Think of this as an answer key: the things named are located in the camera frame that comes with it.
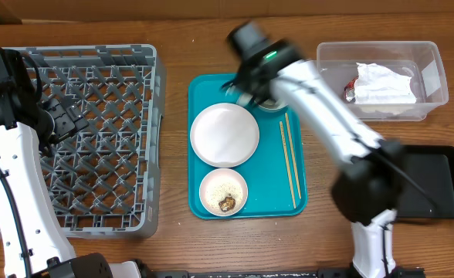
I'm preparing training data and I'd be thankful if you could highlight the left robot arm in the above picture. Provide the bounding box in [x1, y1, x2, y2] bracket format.
[0, 48, 113, 277]

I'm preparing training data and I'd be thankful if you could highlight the clear plastic bin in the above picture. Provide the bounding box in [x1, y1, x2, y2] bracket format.
[316, 41, 449, 121]

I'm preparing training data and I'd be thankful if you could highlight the brown food scrap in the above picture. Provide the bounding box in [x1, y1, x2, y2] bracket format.
[219, 195, 236, 212]

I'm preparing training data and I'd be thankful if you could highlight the black tray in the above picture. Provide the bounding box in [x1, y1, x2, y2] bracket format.
[398, 145, 454, 219]

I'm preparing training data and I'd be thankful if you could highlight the red snack wrapper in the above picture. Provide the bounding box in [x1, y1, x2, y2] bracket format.
[344, 76, 358, 103]

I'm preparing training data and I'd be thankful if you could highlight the wooden chopstick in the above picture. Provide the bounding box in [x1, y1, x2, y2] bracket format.
[285, 112, 301, 199]
[279, 121, 296, 209]

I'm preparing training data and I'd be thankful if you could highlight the teal plastic tray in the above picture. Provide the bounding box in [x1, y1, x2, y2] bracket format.
[188, 73, 308, 219]

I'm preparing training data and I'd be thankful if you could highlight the grey dishwasher rack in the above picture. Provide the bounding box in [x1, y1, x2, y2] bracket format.
[20, 44, 167, 238]

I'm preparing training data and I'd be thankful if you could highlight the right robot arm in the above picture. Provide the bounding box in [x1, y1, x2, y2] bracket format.
[224, 22, 403, 277]

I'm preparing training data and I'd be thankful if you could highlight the grey saucer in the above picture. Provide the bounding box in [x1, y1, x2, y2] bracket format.
[236, 93, 286, 113]

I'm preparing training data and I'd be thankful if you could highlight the left wooden chopstick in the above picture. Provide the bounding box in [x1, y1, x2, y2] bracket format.
[279, 121, 296, 209]

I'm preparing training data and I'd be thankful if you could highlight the large white plate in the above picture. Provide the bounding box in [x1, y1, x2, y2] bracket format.
[189, 103, 260, 168]

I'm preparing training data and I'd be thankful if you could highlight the white napkin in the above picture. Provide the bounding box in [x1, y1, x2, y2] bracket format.
[354, 63, 416, 105]

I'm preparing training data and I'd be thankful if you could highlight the right wooden chopstick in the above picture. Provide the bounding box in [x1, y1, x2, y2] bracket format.
[285, 112, 301, 199]

